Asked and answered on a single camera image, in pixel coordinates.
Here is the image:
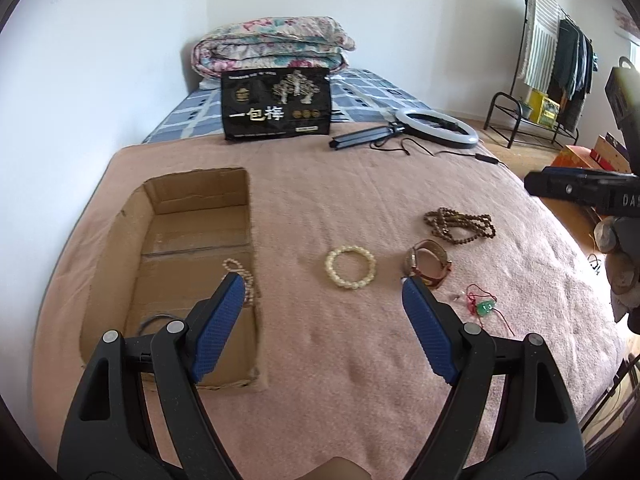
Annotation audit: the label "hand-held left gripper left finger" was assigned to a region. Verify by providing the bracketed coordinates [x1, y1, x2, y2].
[57, 272, 248, 480]

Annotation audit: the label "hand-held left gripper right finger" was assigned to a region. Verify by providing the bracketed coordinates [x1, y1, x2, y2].
[400, 276, 587, 480]

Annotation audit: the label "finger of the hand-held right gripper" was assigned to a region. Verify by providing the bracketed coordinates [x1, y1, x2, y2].
[525, 167, 608, 208]

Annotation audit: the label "green jade pendant red cord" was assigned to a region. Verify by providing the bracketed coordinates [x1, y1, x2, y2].
[465, 284, 516, 337]

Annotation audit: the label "red strap wristwatch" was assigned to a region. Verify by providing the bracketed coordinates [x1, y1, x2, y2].
[404, 240, 455, 290]

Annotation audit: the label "cream bead bracelet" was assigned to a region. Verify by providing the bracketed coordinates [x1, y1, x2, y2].
[325, 245, 377, 290]

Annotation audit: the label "brown wooden bead necklace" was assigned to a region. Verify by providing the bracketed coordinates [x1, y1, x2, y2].
[424, 207, 497, 247]

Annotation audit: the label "person's right hand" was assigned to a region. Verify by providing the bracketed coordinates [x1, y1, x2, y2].
[594, 215, 640, 333]

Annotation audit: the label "orange cardboard box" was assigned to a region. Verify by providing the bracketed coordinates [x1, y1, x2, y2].
[550, 145, 601, 171]

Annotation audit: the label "yellow box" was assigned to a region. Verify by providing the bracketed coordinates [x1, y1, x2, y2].
[530, 89, 561, 126]

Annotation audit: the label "black metal clothes rack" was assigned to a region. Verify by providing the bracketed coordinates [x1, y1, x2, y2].
[484, 0, 601, 150]

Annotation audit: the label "dark hanging clothes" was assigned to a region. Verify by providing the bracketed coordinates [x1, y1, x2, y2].
[547, 17, 601, 131]

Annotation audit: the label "striped hanging cloth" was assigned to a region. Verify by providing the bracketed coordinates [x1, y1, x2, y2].
[517, 0, 561, 91]

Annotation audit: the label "pink blanket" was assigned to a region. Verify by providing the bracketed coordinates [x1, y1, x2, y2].
[30, 122, 628, 480]

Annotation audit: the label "black folded tripod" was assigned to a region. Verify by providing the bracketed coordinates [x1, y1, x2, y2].
[329, 122, 405, 151]

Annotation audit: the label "blue plaid bedsheet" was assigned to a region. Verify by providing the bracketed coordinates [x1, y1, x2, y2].
[142, 67, 436, 145]

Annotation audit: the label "black snack bag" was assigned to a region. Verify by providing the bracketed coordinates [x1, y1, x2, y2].
[221, 66, 332, 142]

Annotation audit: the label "folded floral quilt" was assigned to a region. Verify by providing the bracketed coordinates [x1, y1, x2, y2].
[191, 16, 357, 92]

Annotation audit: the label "small pearl bracelet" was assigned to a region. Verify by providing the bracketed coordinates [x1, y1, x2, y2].
[222, 258, 261, 306]

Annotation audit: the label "white ring light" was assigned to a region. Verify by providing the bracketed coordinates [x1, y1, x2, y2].
[395, 108, 480, 149]

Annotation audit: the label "black ring light cable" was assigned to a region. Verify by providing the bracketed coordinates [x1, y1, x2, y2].
[370, 137, 501, 166]

